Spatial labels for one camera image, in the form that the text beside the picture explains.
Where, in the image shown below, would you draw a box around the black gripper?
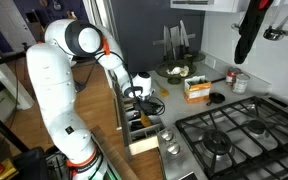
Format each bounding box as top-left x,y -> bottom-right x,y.
133,98 -> 165,115

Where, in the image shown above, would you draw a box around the bigger orange smiley spatula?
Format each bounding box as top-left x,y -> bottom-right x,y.
140,113 -> 152,127

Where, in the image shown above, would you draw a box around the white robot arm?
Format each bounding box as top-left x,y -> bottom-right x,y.
26,19 -> 154,180

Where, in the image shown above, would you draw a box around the large green glass cake stand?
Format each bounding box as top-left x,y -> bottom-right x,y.
155,60 -> 196,85

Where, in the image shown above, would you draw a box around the garlic bulbs on stand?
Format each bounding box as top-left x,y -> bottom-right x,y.
166,66 -> 189,77

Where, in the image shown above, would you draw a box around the orange cardboard box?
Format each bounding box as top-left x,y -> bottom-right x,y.
184,75 -> 211,103

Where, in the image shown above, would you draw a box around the small black skillet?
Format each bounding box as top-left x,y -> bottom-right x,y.
207,92 -> 225,106

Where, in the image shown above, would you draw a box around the small green glass cake stand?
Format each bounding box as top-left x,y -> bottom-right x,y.
184,53 -> 206,63

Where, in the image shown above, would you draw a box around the wooden robot stand board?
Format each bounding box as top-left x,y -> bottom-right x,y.
91,126 -> 139,180

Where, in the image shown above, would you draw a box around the magnetic knife rack with knives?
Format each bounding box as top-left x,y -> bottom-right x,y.
153,21 -> 196,60

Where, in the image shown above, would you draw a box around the red labelled tin can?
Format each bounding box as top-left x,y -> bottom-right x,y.
226,67 -> 241,86

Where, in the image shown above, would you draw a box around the stainless gas stove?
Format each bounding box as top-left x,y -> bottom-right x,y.
158,97 -> 288,180

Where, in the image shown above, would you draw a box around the white upper cabinet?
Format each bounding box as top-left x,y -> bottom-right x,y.
170,0 -> 250,13

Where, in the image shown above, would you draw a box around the black oven mitt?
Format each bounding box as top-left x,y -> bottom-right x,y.
234,0 -> 274,64

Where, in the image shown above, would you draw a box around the hanging steel ladle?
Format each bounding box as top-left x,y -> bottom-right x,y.
262,0 -> 288,42

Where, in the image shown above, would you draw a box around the red emergency stop button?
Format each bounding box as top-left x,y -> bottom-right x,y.
0,158 -> 18,180

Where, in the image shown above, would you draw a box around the white wall outlet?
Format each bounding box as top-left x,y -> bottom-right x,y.
204,56 -> 216,68

